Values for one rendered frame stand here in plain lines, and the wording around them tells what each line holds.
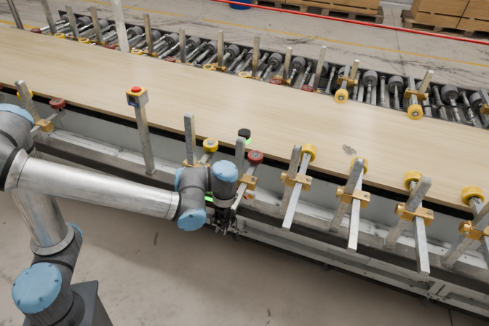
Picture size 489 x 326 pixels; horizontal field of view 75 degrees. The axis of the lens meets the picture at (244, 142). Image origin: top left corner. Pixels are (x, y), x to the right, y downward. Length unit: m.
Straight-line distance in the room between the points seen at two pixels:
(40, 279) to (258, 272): 1.32
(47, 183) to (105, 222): 1.65
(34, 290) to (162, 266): 1.07
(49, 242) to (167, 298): 0.99
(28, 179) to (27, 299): 0.52
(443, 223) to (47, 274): 1.72
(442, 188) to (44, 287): 1.70
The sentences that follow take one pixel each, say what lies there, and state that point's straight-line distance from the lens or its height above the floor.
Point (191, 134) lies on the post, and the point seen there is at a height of 1.07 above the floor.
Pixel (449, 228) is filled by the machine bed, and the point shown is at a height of 0.72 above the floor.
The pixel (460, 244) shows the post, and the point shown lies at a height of 0.87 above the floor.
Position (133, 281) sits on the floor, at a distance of 2.28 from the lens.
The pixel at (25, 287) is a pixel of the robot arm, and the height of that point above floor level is 0.87.
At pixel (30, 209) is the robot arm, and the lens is 1.26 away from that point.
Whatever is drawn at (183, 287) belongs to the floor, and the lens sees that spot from 2.21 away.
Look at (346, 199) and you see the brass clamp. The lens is 1.45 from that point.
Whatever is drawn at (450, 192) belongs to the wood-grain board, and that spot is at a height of 0.90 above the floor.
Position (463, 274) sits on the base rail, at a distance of 1.78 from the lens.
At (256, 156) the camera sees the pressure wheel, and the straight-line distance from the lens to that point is 1.60.
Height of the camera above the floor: 1.97
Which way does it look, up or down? 39 degrees down
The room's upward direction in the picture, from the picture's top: 4 degrees clockwise
